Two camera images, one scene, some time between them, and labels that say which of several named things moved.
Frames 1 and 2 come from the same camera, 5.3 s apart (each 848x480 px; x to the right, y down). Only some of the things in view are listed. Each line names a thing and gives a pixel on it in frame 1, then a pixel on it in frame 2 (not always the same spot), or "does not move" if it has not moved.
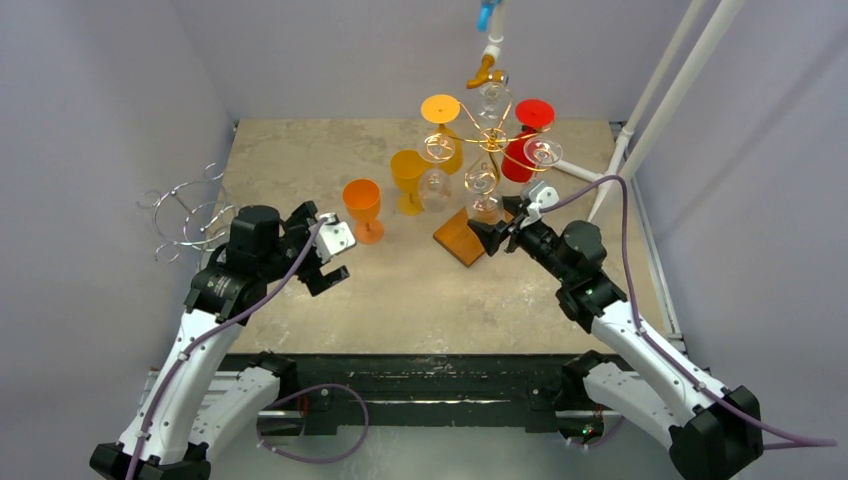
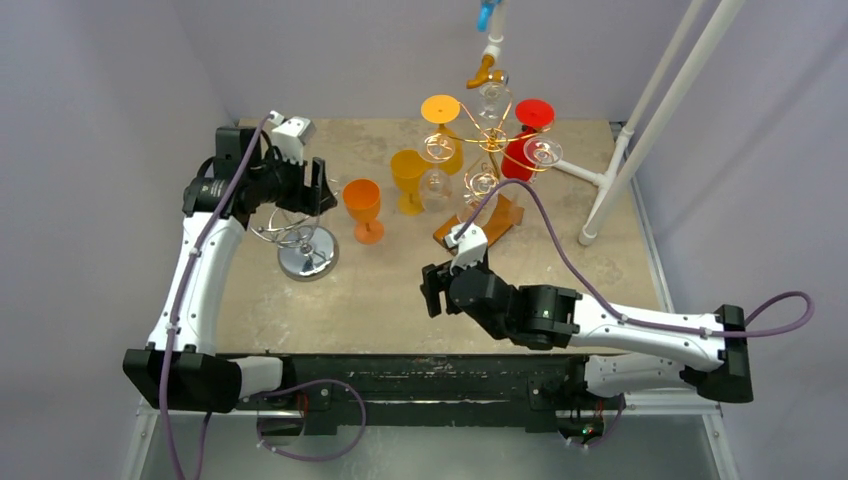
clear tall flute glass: (541, 152) does not move
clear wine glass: (435, 186) does not move
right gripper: (508, 232) to (433, 289)
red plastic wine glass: (518, 161) does not move
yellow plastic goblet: (442, 109) does not move
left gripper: (314, 278) to (311, 199)
